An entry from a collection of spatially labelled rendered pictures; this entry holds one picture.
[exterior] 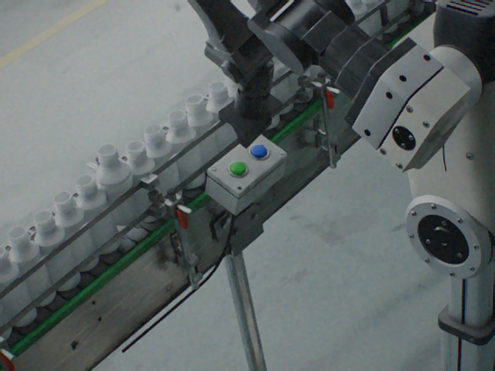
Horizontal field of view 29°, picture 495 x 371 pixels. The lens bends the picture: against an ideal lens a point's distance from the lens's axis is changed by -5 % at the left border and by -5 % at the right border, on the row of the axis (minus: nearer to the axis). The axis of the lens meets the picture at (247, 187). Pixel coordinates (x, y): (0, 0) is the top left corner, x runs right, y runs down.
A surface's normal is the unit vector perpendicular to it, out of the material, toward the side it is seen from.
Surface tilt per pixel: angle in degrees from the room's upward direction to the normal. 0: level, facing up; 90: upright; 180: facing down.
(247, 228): 90
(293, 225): 0
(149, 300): 90
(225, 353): 0
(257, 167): 20
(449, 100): 30
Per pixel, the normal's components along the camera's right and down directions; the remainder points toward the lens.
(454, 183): -0.61, 0.68
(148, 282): 0.74, 0.32
